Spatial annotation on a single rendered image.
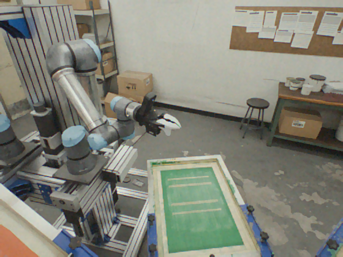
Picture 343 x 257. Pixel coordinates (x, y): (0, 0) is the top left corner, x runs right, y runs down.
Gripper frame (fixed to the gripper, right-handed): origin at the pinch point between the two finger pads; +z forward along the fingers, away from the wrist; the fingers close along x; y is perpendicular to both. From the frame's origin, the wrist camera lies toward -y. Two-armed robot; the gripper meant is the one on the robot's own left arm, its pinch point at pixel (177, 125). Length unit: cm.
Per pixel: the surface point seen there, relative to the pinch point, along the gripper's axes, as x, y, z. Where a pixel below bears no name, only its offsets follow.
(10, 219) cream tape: 55, 24, -38
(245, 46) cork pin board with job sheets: -296, 72, -92
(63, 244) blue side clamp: 48, 32, -19
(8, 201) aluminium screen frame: 52, 19, -41
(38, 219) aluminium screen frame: 49, 26, -31
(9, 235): 58, 26, -33
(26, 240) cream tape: 56, 29, -30
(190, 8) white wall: -278, 19, -185
